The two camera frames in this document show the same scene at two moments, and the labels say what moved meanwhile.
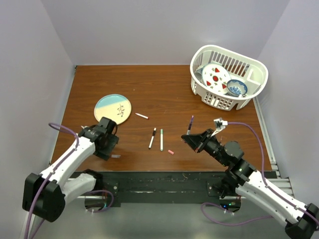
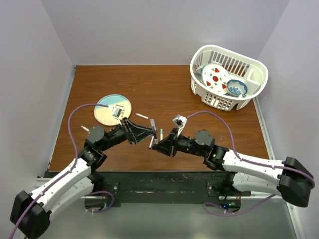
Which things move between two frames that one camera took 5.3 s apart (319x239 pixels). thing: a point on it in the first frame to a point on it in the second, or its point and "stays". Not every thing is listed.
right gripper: [197, 142] to [169, 147]
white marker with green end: [161, 140] stays
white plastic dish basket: [222, 78] stays
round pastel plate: [113, 106] stays
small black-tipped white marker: [151, 142] stays
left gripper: [103, 154] to [136, 133]
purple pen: [188, 132] to [155, 139]
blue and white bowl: [236, 87] stays
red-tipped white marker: [143, 116] stays
